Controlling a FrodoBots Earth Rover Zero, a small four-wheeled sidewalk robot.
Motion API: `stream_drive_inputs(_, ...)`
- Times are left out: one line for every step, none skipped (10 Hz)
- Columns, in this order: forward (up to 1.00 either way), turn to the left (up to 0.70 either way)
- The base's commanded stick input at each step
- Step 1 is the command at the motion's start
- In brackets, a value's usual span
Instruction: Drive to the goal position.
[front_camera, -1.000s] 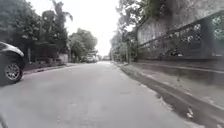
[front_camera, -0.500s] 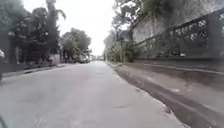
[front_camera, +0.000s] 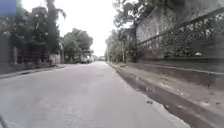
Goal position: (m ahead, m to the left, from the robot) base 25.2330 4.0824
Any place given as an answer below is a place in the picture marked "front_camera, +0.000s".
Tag vehicle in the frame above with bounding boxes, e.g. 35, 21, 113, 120
79, 55, 93, 65

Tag row of trees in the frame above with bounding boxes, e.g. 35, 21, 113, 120
60, 27, 95, 64

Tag grey asphalt road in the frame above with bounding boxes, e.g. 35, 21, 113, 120
0, 60, 192, 128

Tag tall tree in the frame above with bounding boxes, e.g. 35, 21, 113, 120
44, 0, 67, 56

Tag raised concrete sidewalk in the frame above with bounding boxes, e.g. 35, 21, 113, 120
107, 61, 224, 128

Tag grey kerb strip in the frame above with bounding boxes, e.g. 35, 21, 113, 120
0, 64, 67, 80

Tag building with fence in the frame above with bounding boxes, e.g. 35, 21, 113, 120
0, 6, 64, 75

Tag blue sign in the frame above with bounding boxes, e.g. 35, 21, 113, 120
0, 0, 18, 18

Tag trees over wall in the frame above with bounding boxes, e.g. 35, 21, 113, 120
104, 0, 158, 64

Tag stone wall with lattice fence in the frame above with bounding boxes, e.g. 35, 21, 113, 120
134, 0, 224, 73

